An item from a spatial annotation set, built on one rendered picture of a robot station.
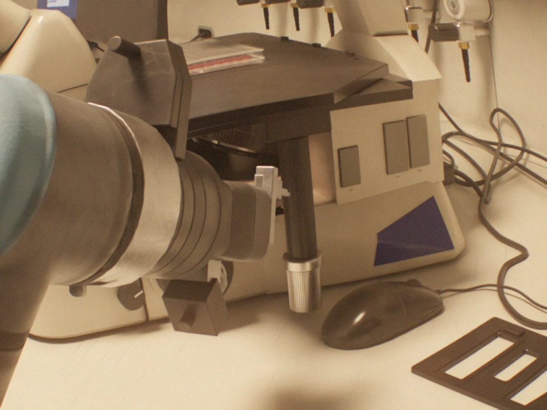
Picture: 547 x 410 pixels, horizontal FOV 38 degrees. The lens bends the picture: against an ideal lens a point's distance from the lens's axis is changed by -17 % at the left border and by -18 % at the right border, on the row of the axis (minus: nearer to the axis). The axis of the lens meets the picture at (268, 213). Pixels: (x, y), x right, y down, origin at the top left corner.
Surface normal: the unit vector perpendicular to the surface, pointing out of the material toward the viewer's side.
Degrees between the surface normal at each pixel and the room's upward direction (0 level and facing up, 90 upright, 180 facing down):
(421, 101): 90
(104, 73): 65
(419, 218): 48
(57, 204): 102
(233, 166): 0
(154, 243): 112
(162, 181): 78
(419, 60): 38
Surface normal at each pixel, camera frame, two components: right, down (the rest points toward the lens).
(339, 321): -0.65, -0.50
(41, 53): 0.40, 0.07
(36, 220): 0.81, 0.48
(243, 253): 0.60, 0.53
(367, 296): -0.20, -0.82
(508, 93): -0.90, 0.22
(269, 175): -0.34, -0.08
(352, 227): 0.25, -0.42
